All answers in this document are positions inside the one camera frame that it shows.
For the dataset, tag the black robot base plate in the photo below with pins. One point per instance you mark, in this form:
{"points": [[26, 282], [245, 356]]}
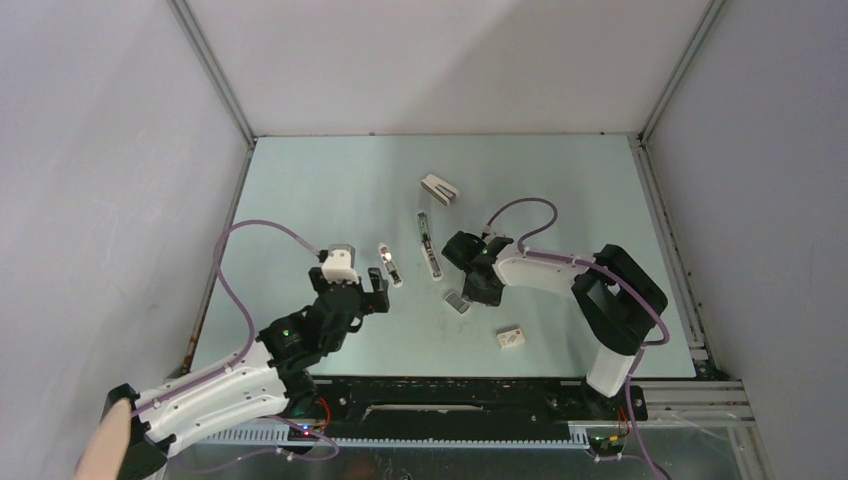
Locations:
{"points": [[461, 410]]}

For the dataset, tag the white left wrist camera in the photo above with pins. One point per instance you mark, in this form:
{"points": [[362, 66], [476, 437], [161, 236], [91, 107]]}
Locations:
{"points": [[338, 266]]}

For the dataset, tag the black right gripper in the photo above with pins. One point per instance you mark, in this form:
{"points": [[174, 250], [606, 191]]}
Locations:
{"points": [[471, 293]]}

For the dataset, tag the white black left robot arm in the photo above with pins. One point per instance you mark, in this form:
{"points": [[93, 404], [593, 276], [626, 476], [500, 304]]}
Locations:
{"points": [[270, 377]]}

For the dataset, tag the white staple remover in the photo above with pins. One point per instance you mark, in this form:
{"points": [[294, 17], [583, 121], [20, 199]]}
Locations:
{"points": [[441, 190]]}

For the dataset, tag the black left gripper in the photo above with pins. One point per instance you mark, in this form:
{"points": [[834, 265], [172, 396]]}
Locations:
{"points": [[375, 300]]}

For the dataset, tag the white staple box sleeve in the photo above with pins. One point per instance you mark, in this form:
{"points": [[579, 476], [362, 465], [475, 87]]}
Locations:
{"points": [[510, 338]]}

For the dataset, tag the staple tray with staples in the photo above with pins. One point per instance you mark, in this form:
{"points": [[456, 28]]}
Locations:
{"points": [[456, 302]]}

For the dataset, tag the small white mini stapler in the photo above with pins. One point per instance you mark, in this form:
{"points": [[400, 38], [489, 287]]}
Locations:
{"points": [[390, 265]]}

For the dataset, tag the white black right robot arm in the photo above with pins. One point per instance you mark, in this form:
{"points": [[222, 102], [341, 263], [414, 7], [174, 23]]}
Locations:
{"points": [[621, 304]]}

